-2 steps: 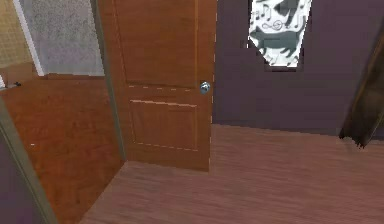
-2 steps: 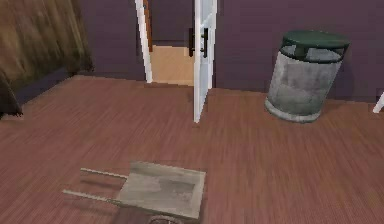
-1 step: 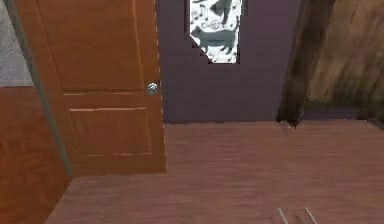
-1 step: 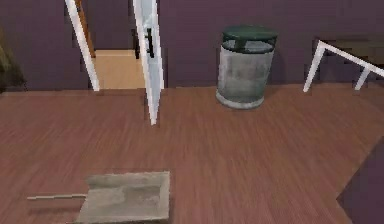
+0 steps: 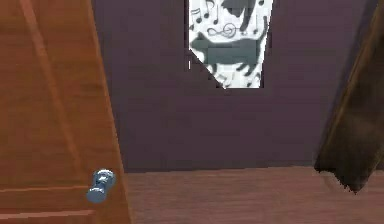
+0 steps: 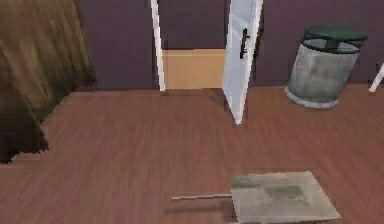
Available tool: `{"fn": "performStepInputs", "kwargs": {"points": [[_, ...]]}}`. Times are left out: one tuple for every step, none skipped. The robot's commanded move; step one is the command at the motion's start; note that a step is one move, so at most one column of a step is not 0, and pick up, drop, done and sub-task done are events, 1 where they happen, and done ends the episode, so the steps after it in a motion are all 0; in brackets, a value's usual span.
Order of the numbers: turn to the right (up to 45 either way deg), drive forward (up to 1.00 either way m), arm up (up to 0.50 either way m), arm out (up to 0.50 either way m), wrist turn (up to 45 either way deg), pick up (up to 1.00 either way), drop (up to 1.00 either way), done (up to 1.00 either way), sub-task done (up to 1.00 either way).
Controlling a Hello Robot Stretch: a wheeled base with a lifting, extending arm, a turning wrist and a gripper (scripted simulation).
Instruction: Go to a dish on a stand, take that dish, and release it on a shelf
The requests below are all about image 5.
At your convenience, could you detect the white cat music picture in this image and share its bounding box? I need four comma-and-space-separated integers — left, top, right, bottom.
187, 0, 275, 90

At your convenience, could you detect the silver round door knob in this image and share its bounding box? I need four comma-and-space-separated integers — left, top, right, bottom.
86, 168, 117, 204

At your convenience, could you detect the orange wooden room door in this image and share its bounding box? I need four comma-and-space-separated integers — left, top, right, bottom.
0, 0, 135, 224

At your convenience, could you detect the dark brown wooden cupboard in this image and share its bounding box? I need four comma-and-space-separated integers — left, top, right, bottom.
313, 0, 384, 195

